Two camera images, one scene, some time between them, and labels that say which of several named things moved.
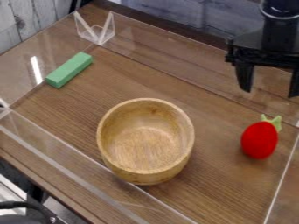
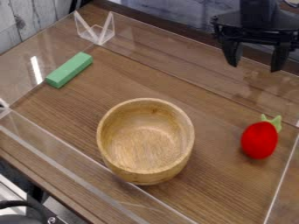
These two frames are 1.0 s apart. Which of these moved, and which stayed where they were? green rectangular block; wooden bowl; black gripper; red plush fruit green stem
Moved: black gripper
Stayed: green rectangular block; red plush fruit green stem; wooden bowl
